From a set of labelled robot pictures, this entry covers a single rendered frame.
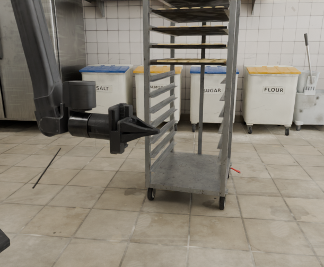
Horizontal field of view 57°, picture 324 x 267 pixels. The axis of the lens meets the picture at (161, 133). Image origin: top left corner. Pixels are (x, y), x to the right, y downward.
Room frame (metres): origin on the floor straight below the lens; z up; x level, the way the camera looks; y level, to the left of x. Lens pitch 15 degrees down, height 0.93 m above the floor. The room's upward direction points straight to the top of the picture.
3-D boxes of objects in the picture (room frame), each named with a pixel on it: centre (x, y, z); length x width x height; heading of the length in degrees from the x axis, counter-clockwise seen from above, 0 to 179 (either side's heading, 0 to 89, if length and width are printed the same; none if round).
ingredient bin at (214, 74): (3.67, -0.62, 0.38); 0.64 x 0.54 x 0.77; 172
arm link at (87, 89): (0.68, 0.20, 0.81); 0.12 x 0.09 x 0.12; 70
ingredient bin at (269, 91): (3.59, -1.27, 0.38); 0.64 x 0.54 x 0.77; 170
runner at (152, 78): (2.00, -0.03, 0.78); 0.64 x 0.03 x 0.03; 164
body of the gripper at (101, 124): (0.64, 0.12, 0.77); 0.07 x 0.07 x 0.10; 72
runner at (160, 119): (2.00, -0.03, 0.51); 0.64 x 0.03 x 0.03; 164
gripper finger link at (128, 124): (0.62, 0.05, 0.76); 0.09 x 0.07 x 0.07; 72
